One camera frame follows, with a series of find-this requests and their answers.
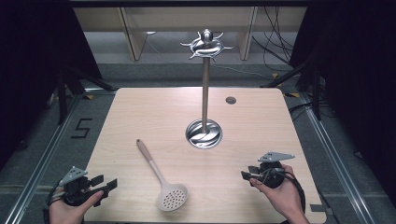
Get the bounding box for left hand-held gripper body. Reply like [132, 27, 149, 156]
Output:
[59, 166, 110, 208]

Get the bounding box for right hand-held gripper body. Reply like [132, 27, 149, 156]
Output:
[257, 150, 296, 189]

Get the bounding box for person's left hand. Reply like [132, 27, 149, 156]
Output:
[48, 189, 106, 224]

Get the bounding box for person's right hand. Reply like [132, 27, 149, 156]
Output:
[248, 163, 310, 220]

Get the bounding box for beige slotted spatula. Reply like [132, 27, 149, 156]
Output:
[135, 138, 190, 213]

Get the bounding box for metal utensil stand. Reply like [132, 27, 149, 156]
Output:
[179, 28, 234, 150]

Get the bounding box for black tripod stand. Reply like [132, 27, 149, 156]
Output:
[54, 63, 117, 126]
[261, 55, 325, 121]

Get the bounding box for dark curtain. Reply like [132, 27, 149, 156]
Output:
[0, 0, 105, 171]
[288, 0, 396, 206]

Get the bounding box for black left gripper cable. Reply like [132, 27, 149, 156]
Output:
[42, 182, 67, 224]

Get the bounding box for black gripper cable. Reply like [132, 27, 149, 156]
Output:
[258, 167, 308, 217]
[42, 182, 67, 224]

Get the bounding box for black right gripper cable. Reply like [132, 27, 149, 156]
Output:
[258, 167, 308, 217]

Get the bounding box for metal floor rail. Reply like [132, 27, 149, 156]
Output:
[299, 92, 375, 224]
[2, 92, 82, 224]

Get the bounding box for black floor cable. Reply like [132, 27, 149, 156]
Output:
[287, 100, 336, 123]

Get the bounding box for black hanging cables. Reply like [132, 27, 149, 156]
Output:
[250, 6, 296, 72]

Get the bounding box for light wooden desk frame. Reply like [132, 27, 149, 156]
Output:
[72, 6, 308, 63]

